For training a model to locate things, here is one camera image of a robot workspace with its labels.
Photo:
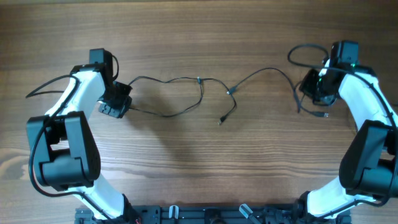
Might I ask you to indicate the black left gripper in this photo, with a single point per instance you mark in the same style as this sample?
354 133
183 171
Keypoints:
119 112

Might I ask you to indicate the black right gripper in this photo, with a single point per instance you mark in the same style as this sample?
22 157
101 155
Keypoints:
306 86

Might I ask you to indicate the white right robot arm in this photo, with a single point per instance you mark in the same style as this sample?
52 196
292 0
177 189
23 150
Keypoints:
368 170

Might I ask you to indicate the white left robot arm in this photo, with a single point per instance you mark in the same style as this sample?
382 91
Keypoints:
64 159

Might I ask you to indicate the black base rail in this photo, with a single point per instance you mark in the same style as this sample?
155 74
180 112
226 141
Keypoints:
273 213

